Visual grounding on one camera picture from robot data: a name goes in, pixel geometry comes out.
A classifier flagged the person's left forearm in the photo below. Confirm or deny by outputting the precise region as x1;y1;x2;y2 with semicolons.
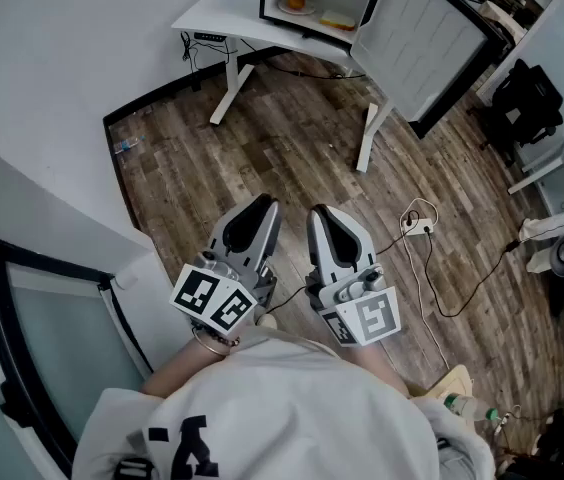
139;312;258;399

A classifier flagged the thick black power cable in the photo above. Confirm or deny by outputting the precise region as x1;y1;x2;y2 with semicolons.
424;227;521;319

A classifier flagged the gold bangle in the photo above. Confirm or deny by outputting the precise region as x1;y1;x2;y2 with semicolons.
192;327;228;358

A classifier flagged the white standing desk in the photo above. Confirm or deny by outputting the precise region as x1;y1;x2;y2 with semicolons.
170;0;396;174

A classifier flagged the black tangled cable bundle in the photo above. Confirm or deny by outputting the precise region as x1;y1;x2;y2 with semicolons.
179;31;207;94

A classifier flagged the black equipment pile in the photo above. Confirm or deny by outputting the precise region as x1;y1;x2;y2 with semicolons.
491;407;564;480

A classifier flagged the clear plastic water bottle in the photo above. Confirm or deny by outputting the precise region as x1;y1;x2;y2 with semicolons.
114;135;147;155

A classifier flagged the thin black power cable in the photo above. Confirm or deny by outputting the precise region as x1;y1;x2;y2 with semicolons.
371;210;421;257

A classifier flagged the white side table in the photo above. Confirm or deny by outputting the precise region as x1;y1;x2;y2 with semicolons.
506;135;564;215

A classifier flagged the yellow sandwich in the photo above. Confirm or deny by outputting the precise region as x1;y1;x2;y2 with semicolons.
319;10;357;32

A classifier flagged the orange fruit on plate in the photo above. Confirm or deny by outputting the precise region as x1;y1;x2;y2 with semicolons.
277;0;316;17

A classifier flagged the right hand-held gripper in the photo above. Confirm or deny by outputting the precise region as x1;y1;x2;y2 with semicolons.
304;204;403;348

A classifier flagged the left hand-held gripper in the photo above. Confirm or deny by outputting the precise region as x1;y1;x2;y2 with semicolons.
169;193;282;335

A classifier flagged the black-framed glass door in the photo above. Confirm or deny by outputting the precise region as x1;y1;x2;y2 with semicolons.
0;222;156;480

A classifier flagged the dark beaded bracelet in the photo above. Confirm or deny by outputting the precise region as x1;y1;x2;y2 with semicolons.
196;323;241;348

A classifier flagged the light wooden stool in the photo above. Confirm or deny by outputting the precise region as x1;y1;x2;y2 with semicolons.
406;365;474;419

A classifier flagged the person's right forearm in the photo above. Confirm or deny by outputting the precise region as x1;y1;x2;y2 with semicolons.
356;340;416;402

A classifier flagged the green-capped plastic bottle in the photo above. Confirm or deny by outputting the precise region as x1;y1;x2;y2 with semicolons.
444;392;501;422

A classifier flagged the person's white printed shirt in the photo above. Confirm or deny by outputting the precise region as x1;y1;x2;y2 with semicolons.
70;325;496;480

